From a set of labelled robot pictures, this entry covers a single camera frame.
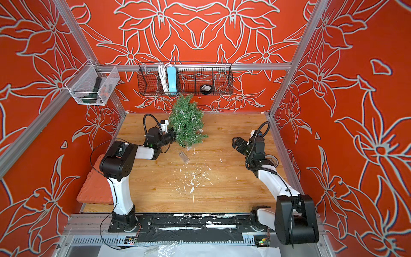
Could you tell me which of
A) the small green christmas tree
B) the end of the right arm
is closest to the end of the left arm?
the small green christmas tree

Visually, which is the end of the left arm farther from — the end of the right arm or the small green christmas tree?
the end of the right arm

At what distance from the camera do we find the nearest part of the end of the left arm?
80 cm
